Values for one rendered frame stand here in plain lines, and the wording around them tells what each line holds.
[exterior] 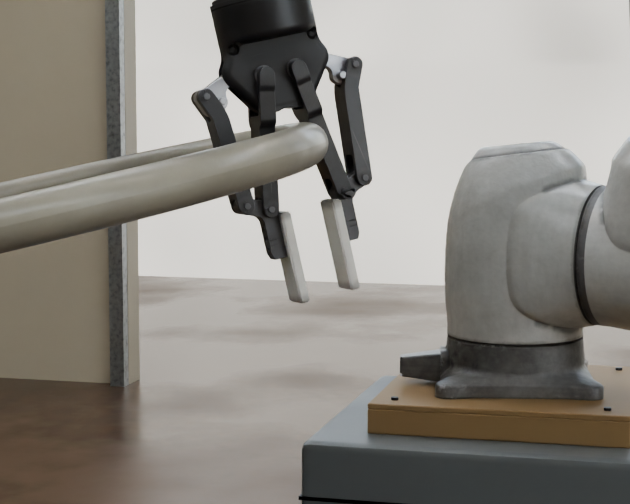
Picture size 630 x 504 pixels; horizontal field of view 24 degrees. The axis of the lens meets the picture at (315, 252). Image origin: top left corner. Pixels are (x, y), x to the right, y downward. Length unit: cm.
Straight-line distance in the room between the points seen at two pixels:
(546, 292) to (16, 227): 86
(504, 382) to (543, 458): 14
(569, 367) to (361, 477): 27
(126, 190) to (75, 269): 528
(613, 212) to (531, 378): 21
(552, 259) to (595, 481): 24
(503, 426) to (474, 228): 22
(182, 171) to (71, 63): 523
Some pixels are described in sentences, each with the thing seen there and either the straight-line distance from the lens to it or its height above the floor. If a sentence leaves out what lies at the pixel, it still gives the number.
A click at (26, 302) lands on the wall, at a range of 622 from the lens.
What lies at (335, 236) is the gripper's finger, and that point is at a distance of 111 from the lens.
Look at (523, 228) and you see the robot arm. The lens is 157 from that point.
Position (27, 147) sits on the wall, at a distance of 616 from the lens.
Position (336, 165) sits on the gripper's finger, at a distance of 110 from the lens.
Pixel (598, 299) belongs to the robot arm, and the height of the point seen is 95.
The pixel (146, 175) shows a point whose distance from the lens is 84.
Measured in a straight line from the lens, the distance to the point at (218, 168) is 86.
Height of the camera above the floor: 115
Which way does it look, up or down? 6 degrees down
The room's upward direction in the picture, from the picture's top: straight up
